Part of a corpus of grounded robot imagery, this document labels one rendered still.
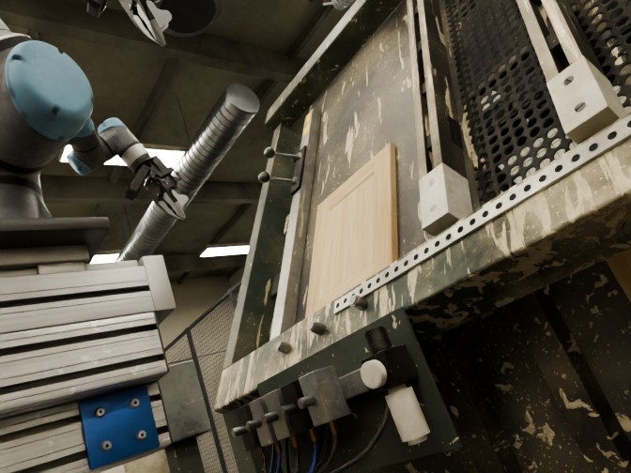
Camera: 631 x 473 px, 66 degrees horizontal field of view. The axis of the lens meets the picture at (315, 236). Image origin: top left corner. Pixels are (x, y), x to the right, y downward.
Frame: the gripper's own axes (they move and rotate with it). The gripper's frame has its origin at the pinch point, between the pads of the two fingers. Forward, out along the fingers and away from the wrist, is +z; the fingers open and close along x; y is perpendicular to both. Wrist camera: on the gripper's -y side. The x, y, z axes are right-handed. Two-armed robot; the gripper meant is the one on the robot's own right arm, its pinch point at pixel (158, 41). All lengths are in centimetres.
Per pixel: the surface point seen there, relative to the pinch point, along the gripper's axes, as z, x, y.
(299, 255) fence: 63, 18, 7
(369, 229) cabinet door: 61, -14, 11
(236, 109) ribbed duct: -7, 270, 152
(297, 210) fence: 53, 25, 19
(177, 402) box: 71, 16, -42
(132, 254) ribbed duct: 53, 524, 55
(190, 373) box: 68, 19, -35
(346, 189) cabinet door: 53, 3, 23
